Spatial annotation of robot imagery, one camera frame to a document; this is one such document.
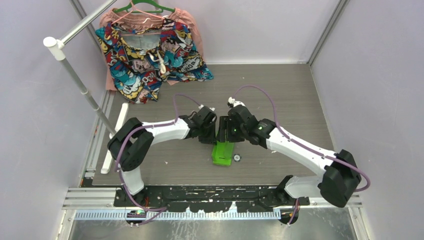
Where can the metal clothes rack pole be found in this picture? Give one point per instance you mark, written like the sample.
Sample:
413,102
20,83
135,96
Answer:
56,46

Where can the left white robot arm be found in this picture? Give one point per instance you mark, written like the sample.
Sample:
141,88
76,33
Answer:
129,146

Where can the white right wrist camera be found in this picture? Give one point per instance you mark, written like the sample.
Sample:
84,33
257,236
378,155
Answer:
232,102

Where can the green clothes hanger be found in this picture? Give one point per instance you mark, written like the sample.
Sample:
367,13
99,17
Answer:
148,6

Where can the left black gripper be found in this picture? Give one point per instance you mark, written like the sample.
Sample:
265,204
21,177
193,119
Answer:
212,139

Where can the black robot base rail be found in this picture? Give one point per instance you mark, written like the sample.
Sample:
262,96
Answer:
210,198

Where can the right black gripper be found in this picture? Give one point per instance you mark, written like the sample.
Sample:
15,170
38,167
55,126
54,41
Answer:
225,123

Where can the colorful patterned shirt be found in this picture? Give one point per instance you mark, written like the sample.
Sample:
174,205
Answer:
142,52

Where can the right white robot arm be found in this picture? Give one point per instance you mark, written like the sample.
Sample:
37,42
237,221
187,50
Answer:
336,178

